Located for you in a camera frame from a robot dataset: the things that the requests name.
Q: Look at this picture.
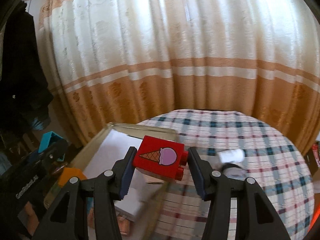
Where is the grey patterned cloth pouch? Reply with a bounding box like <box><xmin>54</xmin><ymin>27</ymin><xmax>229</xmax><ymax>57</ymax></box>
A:
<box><xmin>221</xmin><ymin>163</ymin><xmax>247</xmax><ymax>181</ymax></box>

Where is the small teal toy brick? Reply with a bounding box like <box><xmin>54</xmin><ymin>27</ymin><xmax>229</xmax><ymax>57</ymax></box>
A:
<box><xmin>38</xmin><ymin>131</ymin><xmax>68</xmax><ymax>162</ymax></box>

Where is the orange-red fabric object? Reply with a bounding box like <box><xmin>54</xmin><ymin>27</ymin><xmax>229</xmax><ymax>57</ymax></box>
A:
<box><xmin>307</xmin><ymin>205</ymin><xmax>320</xmax><ymax>240</ymax></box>

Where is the plaid tablecloth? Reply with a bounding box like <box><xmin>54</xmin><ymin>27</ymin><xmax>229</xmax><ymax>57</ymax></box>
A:
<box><xmin>143</xmin><ymin>109</ymin><xmax>314</xmax><ymax>239</ymax></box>

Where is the white pill bottle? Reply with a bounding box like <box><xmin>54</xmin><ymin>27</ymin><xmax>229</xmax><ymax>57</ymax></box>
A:
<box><xmin>217</xmin><ymin>149</ymin><xmax>245</xmax><ymax>164</ymax></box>

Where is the copper rectangular tin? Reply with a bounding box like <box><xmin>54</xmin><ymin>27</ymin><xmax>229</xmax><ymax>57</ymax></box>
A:
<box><xmin>117</xmin><ymin>215</ymin><xmax>131</xmax><ymax>236</ymax></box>

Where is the dark hanging jacket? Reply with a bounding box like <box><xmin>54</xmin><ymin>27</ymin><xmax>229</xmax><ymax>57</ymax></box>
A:
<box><xmin>1</xmin><ymin>1</ymin><xmax>53</xmax><ymax>148</ymax></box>

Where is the red ice-cream toy brick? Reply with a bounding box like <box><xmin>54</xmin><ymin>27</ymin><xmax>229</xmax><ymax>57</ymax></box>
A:
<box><xmin>132</xmin><ymin>135</ymin><xmax>188</xmax><ymax>181</ymax></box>

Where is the cream and orange curtain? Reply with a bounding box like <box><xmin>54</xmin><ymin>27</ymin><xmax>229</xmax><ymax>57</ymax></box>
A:
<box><xmin>37</xmin><ymin>0</ymin><xmax>319</xmax><ymax>153</ymax></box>

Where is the white paper tray liner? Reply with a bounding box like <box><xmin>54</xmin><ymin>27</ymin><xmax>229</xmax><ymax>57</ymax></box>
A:
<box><xmin>82</xmin><ymin>128</ymin><xmax>151</xmax><ymax>223</ymax></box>

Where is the gold metal tin tray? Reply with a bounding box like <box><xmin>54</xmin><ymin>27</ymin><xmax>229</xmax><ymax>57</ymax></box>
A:
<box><xmin>43</xmin><ymin>122</ymin><xmax>180</xmax><ymax>240</ymax></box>

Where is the orange cube block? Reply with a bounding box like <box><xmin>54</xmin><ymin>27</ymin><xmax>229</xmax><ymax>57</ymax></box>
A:
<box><xmin>57</xmin><ymin>167</ymin><xmax>87</xmax><ymax>188</ymax></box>

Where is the cardboard box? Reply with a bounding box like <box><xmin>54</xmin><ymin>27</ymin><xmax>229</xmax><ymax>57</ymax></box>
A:
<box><xmin>304</xmin><ymin>141</ymin><xmax>319</xmax><ymax>177</ymax></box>

